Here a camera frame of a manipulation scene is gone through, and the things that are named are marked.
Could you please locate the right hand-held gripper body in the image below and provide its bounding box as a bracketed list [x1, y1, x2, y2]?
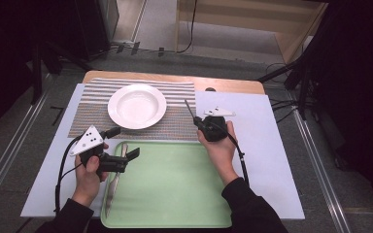
[201, 107, 237, 143]

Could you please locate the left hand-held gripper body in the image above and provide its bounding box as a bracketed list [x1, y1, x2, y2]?
[69, 124, 130, 175]

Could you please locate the silver fork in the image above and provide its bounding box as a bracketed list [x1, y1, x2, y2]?
[184, 98, 197, 120]

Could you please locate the white deep plate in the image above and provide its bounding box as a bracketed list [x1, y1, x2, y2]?
[107, 83, 168, 131]

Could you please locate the silver table knife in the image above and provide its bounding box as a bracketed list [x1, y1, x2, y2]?
[104, 143, 129, 218]

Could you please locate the light green plastic tray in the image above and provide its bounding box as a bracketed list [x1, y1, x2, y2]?
[100, 140, 234, 229]

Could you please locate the person's right hand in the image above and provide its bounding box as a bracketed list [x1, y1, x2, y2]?
[196, 119, 241, 187]

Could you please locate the person's left hand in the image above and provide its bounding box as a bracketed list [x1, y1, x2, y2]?
[71, 143, 110, 208]

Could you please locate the striped woven placemat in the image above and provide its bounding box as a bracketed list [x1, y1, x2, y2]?
[67, 77, 199, 142]

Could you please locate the black metal stand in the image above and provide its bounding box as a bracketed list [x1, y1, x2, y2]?
[256, 48, 319, 121]
[29, 41, 95, 107]

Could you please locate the dark cabinet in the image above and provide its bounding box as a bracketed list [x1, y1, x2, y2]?
[73, 0, 120, 61]

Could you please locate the light wooden shelf unit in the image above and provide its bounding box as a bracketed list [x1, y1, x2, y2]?
[174, 0, 330, 64]

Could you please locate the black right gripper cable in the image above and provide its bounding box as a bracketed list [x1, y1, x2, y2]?
[219, 123, 251, 187]

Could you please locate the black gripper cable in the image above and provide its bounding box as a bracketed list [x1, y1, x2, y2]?
[53, 135, 85, 216]
[219, 123, 251, 187]

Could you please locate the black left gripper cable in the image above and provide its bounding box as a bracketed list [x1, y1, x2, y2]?
[53, 135, 85, 216]

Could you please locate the bundle of black floor cables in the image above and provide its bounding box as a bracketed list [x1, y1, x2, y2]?
[264, 62, 306, 124]

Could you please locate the aluminium floor rail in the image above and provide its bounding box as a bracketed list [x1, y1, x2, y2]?
[0, 90, 51, 213]
[290, 96, 352, 233]

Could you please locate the black hanging cable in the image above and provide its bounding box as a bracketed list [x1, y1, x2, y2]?
[176, 0, 199, 54]

